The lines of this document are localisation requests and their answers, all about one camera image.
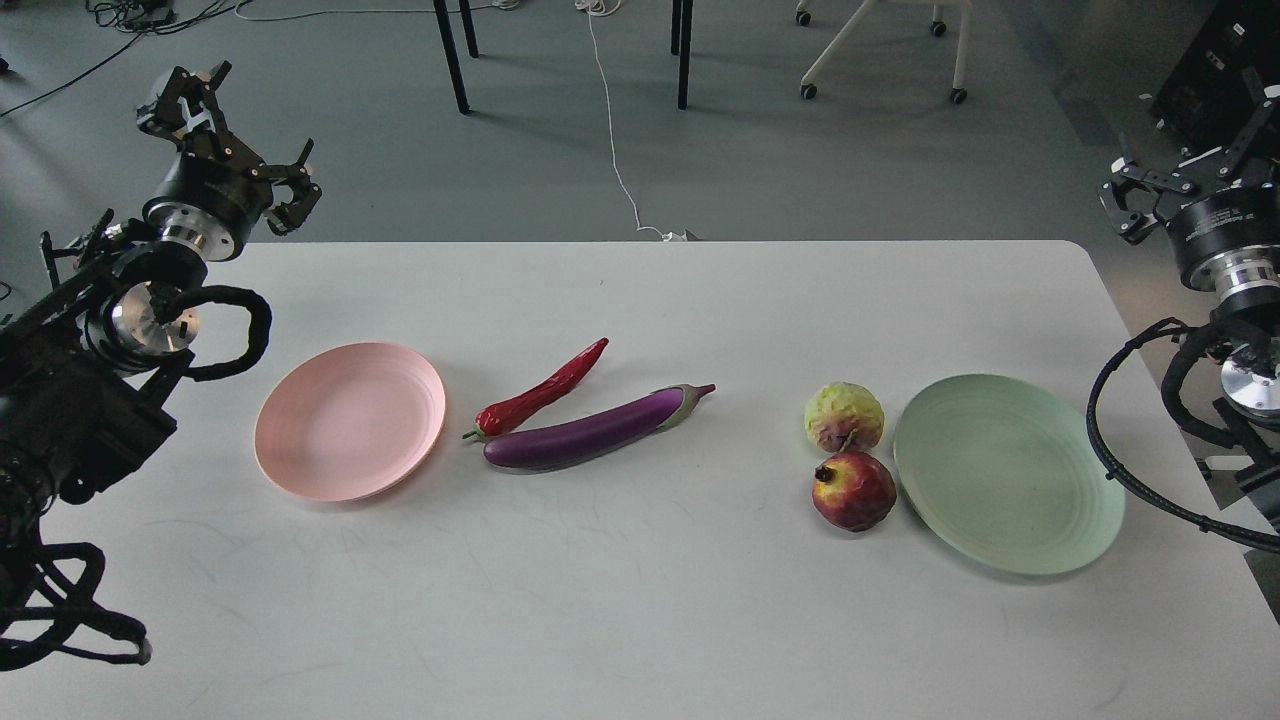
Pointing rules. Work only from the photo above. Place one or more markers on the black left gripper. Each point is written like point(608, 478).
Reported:
point(207, 206)

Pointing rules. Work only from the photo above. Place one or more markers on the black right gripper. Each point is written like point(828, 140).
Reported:
point(1227, 241)

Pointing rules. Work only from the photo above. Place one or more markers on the red chili pepper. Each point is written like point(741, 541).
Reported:
point(506, 416)

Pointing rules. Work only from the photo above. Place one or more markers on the purple eggplant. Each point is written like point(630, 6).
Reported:
point(567, 444)

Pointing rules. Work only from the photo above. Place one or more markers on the red pomegranate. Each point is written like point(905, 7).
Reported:
point(853, 491)

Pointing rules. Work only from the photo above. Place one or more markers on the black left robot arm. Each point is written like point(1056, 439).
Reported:
point(86, 371)

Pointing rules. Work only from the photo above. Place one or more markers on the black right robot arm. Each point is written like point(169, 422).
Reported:
point(1220, 386)

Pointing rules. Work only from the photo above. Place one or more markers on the black equipment case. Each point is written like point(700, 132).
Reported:
point(1219, 80)

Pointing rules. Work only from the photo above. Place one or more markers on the black table leg left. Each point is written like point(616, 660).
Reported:
point(452, 58)

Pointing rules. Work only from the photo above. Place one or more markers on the black table leg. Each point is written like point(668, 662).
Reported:
point(681, 37)
point(452, 58)
point(468, 27)

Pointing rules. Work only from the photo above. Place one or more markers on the black table leg rear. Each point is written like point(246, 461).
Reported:
point(468, 27)

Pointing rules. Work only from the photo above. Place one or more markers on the pink plate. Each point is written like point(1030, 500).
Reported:
point(350, 422)

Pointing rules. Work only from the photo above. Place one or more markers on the green plate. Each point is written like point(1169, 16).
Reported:
point(1003, 472)

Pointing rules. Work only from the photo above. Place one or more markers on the black table leg right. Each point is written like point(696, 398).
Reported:
point(681, 37)

